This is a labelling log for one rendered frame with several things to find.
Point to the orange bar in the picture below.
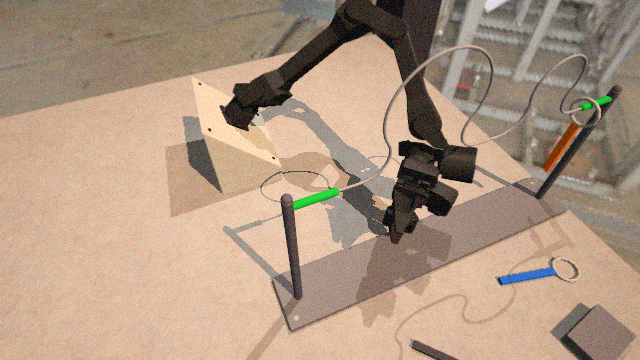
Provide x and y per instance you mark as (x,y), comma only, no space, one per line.
(570,132)

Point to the blue bar with beige loop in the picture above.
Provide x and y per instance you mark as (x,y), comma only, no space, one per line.
(539,273)

